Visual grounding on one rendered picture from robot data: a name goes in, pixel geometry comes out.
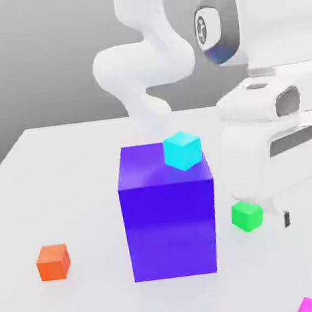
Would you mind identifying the small orange cube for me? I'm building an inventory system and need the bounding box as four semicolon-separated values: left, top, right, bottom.
34;242;73;283

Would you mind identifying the large purple box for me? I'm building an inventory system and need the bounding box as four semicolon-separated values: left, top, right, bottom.
113;136;225;285

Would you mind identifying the small green cube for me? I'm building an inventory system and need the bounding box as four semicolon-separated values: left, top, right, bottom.
229;198;266;235

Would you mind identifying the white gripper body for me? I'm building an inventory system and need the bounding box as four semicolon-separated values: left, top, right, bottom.
218;110;312;215

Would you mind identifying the small cyan cube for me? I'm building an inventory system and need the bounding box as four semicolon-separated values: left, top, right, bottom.
160;128;205;174

